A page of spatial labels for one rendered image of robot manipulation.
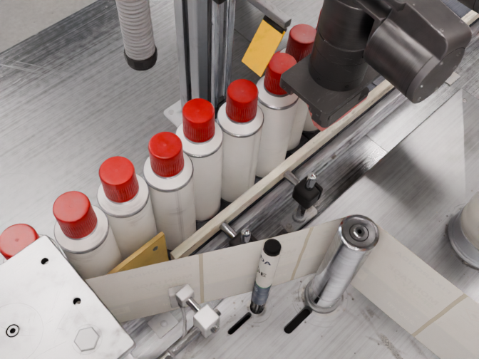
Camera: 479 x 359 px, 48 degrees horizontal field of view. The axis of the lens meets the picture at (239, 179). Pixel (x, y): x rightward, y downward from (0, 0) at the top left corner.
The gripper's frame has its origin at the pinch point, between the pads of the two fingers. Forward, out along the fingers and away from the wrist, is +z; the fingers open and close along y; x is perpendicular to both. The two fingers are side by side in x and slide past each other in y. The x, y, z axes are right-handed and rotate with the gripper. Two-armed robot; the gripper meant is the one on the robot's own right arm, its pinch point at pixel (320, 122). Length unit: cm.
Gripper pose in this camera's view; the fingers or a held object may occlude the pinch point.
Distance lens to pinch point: 63.0
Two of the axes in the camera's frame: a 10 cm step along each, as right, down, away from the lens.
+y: 7.3, -5.7, 3.7
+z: -0.5, 5.0, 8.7
